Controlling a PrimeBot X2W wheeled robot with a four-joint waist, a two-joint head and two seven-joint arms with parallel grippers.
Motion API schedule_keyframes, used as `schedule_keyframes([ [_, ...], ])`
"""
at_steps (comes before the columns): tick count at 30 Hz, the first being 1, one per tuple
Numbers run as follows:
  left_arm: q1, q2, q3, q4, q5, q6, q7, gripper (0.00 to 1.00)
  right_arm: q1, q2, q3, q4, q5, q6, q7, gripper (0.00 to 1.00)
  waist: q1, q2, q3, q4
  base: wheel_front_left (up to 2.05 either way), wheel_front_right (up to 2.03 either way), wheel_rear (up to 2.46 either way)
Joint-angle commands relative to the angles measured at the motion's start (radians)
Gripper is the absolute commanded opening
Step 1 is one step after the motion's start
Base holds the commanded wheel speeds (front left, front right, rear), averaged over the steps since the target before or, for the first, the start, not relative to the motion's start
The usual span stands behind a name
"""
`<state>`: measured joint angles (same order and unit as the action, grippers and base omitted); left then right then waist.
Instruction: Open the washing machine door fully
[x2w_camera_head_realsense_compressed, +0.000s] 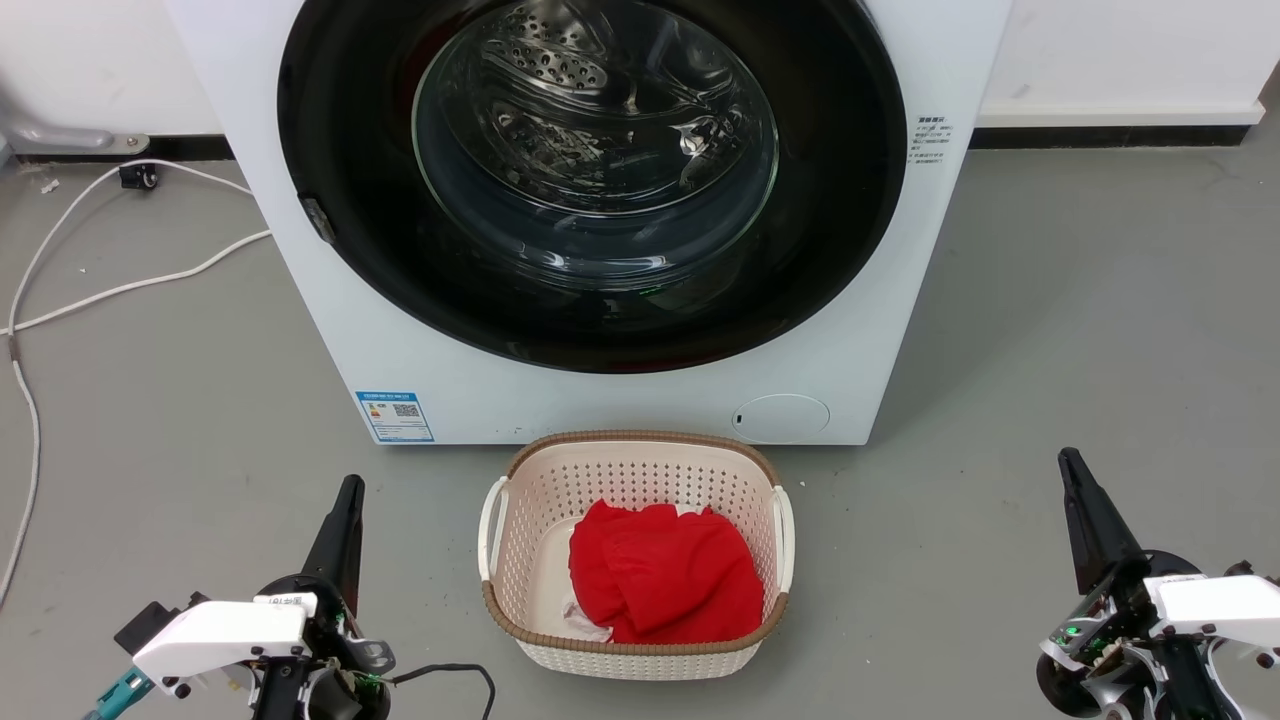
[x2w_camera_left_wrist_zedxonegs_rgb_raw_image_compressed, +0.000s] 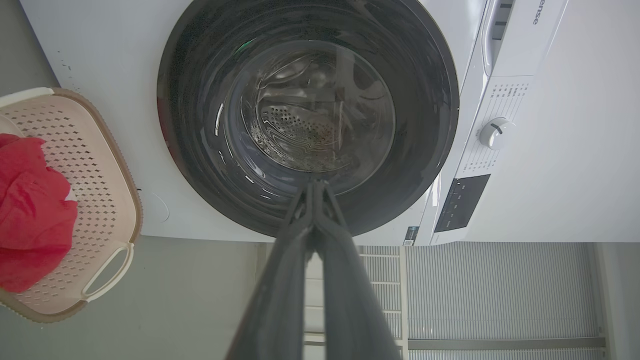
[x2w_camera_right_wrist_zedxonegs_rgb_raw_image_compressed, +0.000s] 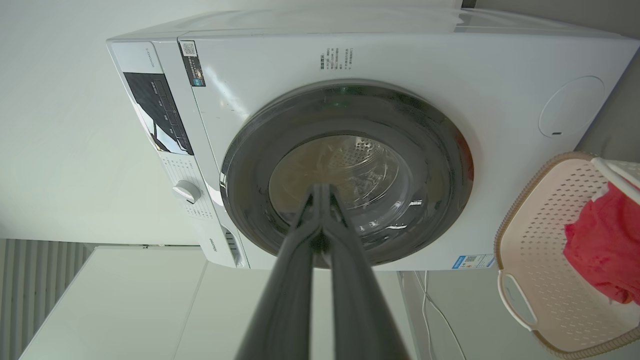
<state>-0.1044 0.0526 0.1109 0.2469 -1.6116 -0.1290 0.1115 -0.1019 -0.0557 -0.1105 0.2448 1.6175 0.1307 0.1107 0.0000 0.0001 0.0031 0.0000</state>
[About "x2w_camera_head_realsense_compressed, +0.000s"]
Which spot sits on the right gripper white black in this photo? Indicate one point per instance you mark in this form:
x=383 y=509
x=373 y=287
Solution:
x=1190 y=620

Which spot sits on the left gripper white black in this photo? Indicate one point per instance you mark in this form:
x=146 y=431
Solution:
x=225 y=632

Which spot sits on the white front-load washing machine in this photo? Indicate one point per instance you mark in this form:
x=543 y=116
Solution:
x=300 y=330

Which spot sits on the black round washer door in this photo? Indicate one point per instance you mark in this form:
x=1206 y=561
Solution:
x=830 y=240

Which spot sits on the blue energy label sticker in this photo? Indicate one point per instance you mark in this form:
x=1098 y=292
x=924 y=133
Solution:
x=395 y=416

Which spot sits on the white cloth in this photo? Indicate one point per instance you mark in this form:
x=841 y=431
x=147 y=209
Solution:
x=585 y=620

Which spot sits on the white perforated laundry basket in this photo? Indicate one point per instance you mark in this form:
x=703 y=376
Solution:
x=640 y=475

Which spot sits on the red garment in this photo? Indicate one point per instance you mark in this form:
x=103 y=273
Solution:
x=665 y=585

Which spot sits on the round white filter cover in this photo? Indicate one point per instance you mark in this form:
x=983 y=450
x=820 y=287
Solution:
x=780 y=418

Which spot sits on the small black plug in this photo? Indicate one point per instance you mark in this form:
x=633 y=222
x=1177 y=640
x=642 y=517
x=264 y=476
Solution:
x=139 y=176

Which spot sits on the white text label sticker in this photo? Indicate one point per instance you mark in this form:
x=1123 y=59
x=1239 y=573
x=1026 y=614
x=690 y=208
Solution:
x=930 y=142

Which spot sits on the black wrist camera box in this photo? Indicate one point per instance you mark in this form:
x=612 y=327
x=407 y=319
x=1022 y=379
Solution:
x=150 y=625

